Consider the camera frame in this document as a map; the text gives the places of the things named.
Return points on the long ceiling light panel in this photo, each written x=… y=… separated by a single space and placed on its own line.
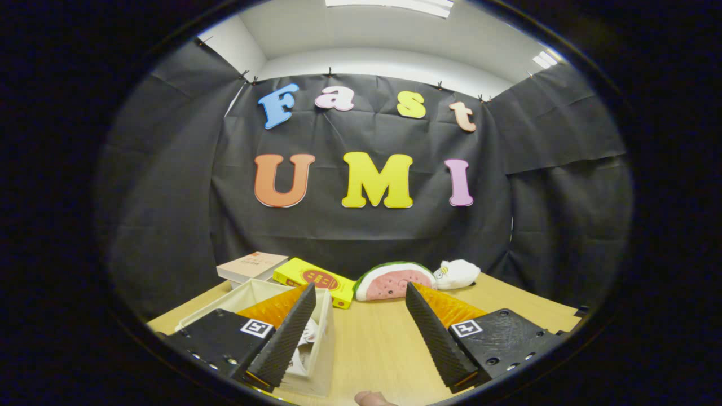
x=395 y=5

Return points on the yellow book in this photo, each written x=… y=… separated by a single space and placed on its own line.
x=290 y=273

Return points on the white plush toy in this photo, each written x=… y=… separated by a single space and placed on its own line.
x=459 y=273

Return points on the watermelon slice plush toy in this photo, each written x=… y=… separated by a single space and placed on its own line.
x=389 y=285

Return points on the beige book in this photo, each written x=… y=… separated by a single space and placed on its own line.
x=251 y=265

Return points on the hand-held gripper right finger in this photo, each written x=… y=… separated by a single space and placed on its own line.
x=434 y=338

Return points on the black backdrop cloth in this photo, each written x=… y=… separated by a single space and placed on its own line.
x=366 y=237

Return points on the cream fabric storage box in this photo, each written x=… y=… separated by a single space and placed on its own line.
x=320 y=369

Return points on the small ceiling light panel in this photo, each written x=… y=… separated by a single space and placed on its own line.
x=546 y=59

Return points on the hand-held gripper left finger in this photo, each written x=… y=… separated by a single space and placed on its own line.
x=290 y=338

